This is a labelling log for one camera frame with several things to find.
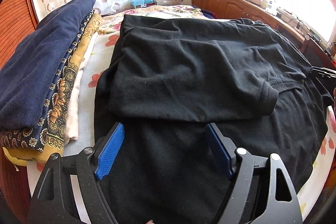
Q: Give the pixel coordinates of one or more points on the white strawberry flower bedsheet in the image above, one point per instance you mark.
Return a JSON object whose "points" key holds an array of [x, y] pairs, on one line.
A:
{"points": [[102, 47]]}

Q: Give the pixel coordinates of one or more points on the blue tissue pack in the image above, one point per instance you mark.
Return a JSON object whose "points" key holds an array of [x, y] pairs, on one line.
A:
{"points": [[142, 3]]}

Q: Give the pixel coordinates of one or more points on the black Superman t-shirt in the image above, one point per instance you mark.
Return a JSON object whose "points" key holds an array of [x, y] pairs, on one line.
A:
{"points": [[168, 79]]}

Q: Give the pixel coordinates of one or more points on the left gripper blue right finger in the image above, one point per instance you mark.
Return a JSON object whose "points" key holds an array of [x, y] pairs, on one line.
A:
{"points": [[223, 150]]}

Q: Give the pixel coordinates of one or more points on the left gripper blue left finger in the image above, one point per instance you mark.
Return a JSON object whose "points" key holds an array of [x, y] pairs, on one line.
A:
{"points": [[106, 150]]}

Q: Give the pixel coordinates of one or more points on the navy gold patterned folded cloth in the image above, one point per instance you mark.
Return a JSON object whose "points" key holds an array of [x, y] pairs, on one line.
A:
{"points": [[58, 123]]}

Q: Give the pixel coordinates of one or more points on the navy blue folded garment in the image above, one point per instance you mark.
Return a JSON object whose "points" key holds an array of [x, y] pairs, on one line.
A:
{"points": [[26, 77]]}

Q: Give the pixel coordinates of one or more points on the wooden sideboard cabinet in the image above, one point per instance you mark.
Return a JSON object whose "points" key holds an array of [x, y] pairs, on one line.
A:
{"points": [[233, 9]]}

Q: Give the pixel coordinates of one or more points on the floral rose bed blanket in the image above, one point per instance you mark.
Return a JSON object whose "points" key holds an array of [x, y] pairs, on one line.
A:
{"points": [[112, 23]]}

